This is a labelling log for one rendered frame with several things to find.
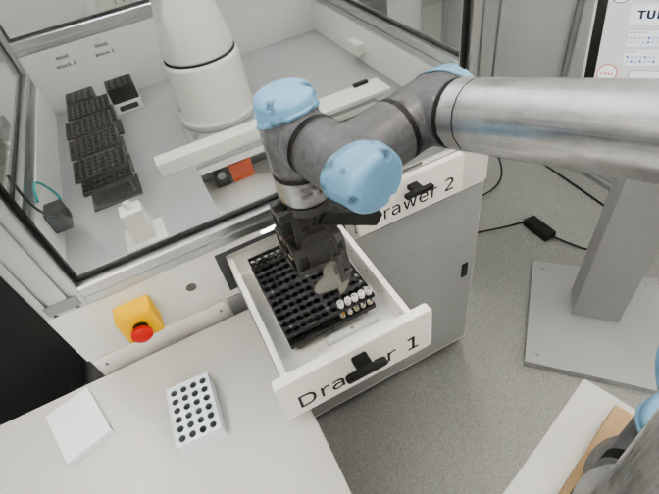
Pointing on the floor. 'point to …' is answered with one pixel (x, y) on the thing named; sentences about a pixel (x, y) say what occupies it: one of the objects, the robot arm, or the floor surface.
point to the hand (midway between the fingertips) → (337, 278)
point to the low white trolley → (154, 474)
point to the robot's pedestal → (565, 441)
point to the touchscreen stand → (602, 298)
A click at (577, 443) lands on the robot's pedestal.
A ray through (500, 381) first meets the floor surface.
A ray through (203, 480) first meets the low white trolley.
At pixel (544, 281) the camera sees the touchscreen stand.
